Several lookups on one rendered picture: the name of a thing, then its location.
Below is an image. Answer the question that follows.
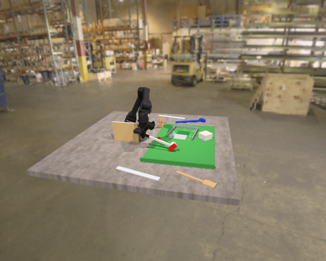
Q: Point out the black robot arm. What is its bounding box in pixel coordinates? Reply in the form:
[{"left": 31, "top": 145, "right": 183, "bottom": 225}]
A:
[{"left": 125, "top": 87, "right": 155, "bottom": 130}]

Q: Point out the white cube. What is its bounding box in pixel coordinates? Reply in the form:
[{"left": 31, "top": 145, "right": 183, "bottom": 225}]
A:
[{"left": 198, "top": 130, "right": 213, "bottom": 141}]

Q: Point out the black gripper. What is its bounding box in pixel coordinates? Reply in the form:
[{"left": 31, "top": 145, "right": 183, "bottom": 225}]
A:
[{"left": 134, "top": 119, "right": 148, "bottom": 139}]

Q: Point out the green flat mat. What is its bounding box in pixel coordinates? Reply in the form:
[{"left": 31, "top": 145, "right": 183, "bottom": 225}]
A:
[{"left": 143, "top": 123, "right": 215, "bottom": 165}]

